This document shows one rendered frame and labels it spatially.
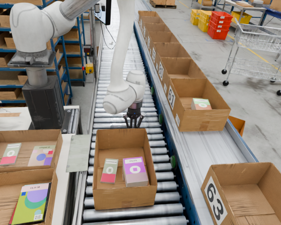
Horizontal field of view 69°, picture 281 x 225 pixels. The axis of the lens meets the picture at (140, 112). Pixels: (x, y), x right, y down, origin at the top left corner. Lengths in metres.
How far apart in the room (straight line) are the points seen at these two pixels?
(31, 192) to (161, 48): 1.74
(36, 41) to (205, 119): 1.04
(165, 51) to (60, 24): 1.26
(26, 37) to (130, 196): 0.94
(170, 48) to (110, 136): 1.33
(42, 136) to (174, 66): 1.23
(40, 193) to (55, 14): 0.94
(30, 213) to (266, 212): 1.03
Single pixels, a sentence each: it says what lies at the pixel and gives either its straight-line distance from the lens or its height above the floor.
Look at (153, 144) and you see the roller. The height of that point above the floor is 0.74.
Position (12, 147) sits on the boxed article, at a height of 0.77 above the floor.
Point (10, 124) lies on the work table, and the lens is 1.69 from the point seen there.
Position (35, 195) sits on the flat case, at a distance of 1.16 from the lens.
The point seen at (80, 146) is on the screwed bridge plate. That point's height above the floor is 0.75.
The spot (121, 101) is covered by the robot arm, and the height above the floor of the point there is 1.21.
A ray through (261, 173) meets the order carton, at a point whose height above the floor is 0.97.
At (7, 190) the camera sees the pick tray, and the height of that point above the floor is 0.76.
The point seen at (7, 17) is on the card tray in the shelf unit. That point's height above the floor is 1.22.
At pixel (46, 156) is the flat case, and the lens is 1.35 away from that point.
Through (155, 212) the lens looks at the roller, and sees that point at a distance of 1.12.
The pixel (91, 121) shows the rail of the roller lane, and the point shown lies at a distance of 1.56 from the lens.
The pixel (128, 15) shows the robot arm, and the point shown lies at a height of 1.53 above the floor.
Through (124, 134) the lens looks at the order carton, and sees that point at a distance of 1.25.
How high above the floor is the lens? 1.73
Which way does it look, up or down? 37 degrees down
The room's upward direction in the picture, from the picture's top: 5 degrees clockwise
